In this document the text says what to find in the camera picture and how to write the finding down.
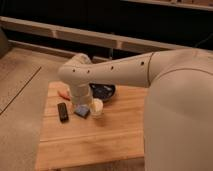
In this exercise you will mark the dark ceramic bowl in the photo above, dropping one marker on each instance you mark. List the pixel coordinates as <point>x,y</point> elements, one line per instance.
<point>103,91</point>

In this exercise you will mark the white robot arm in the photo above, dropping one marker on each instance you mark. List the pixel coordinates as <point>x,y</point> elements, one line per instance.
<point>178,109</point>

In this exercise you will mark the white paper cup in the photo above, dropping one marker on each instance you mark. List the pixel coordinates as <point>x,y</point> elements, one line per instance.
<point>96,108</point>

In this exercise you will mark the blue sponge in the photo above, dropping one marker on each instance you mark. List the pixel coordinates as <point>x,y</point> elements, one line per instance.
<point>82,111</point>

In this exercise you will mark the orange carrot toy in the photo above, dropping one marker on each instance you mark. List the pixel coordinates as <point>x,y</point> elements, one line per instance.
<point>64,94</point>

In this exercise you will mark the wooden table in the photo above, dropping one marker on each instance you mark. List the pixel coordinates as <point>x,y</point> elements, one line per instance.
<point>116,135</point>

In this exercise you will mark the black remote control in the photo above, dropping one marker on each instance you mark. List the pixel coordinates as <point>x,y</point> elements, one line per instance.
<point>63,114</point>

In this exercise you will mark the wooden shelf rail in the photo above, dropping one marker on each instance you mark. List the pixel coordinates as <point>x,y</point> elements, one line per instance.
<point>84,36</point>

